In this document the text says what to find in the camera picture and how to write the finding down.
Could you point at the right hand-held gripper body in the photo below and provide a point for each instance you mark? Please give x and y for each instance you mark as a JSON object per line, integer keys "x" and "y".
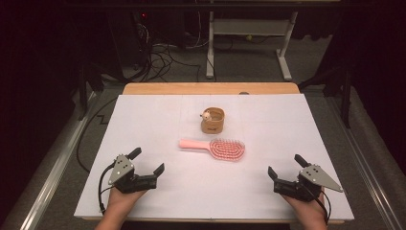
{"x": 306, "y": 188}

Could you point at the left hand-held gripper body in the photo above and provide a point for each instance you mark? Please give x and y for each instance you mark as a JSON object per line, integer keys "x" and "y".
{"x": 123, "y": 179}

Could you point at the pink hairbrush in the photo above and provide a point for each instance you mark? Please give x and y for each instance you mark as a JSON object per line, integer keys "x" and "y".
{"x": 226, "y": 150}

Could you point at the wooden cup with bear figurine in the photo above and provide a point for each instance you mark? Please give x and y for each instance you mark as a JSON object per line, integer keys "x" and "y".
{"x": 213, "y": 126}

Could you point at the person's right hand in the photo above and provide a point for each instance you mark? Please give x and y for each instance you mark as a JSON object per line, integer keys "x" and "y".
{"x": 311, "y": 209}

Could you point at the person's left hand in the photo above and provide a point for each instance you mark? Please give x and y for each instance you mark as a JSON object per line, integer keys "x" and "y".
{"x": 121, "y": 202}

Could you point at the black metal stand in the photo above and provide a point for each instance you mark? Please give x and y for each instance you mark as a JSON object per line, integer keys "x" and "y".
{"x": 345, "y": 102}
{"x": 83, "y": 89}

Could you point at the wooden table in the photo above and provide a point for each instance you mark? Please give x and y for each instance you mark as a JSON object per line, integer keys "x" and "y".
{"x": 207, "y": 88}

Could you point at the black computer case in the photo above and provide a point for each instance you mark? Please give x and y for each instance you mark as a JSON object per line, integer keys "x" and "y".
{"x": 142, "y": 35}

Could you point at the dark curtain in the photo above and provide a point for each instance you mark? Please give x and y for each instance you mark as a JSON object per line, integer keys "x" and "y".
{"x": 383, "y": 64}
{"x": 32, "y": 80}

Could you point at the yellow-green tennis ball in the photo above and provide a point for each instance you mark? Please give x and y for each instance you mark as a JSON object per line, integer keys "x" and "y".
{"x": 249, "y": 37}

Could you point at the aluminium floor rail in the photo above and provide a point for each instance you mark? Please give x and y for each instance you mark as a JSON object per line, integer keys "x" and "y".
{"x": 54, "y": 169}
{"x": 367, "y": 166}

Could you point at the white metal frame desk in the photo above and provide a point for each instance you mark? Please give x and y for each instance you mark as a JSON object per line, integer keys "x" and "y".
{"x": 209, "y": 48}

